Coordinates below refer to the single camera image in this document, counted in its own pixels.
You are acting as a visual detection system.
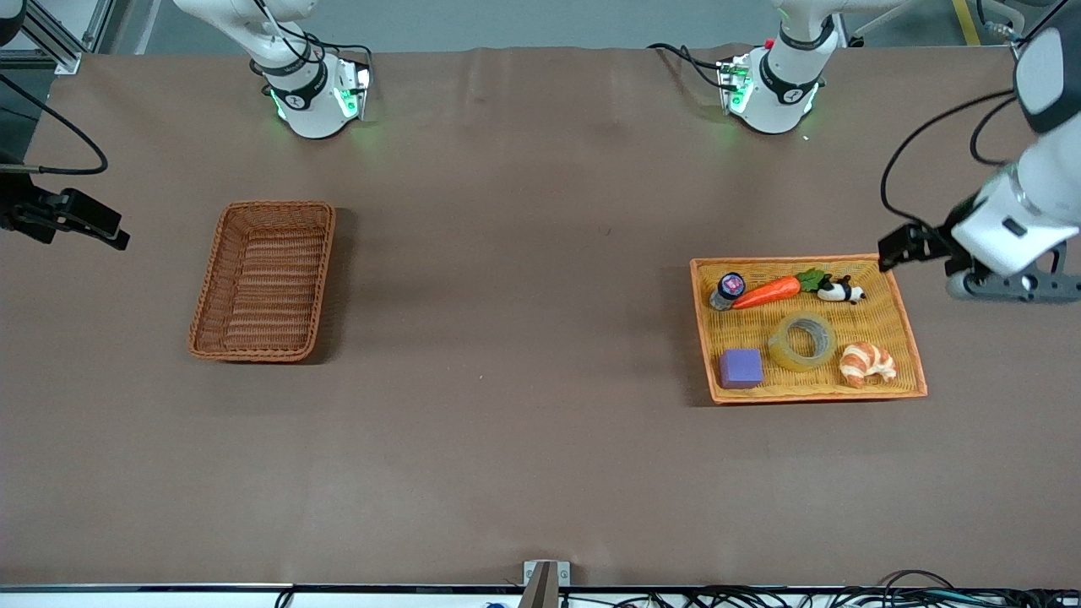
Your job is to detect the yellowish clear tape roll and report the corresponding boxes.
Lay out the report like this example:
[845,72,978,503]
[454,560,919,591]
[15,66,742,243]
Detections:
[767,311,838,373]

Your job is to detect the orange wicker basket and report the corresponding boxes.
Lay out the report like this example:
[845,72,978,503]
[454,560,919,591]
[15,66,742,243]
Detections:
[690,253,928,405]

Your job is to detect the brown wicker basket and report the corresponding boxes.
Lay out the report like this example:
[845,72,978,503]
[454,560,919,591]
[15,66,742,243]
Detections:
[187,200,337,364]

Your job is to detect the black white panda toy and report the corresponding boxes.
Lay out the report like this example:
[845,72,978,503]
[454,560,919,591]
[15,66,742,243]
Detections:
[816,274,867,306]

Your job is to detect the toy croissant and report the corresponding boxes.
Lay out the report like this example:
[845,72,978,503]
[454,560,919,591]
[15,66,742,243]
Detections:
[839,341,898,389]

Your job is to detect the orange toy carrot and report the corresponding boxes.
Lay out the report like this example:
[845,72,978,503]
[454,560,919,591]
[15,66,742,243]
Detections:
[731,268,833,311]

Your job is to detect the small bottle purple lid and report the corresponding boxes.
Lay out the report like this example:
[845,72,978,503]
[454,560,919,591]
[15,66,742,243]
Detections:
[709,272,747,312]

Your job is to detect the purple foam cube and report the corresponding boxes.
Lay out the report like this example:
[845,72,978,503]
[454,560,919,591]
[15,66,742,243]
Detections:
[719,348,765,390]

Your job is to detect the brown table cover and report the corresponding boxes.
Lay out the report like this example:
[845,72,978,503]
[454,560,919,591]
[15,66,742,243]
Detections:
[0,46,1081,589]

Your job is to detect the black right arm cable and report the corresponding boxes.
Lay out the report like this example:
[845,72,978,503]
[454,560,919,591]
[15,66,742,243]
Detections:
[0,73,110,176]

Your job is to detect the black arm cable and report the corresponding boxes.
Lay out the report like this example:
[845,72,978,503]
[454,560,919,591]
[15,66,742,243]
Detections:
[0,73,110,176]
[880,88,1019,227]

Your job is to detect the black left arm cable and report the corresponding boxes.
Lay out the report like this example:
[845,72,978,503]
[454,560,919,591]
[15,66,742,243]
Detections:
[880,88,1019,227]

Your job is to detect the aluminium frame profile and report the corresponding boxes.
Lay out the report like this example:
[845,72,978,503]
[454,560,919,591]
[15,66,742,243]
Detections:
[1013,0,1072,45]
[17,0,115,75]

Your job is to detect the black left base cable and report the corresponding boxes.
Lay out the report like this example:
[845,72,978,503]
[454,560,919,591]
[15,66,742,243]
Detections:
[647,42,737,90]

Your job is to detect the black cable bundle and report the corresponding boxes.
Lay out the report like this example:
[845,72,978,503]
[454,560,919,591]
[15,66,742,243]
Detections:
[557,570,1081,608]

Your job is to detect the brown post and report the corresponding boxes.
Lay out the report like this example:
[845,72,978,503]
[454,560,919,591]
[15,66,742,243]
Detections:
[518,564,560,608]

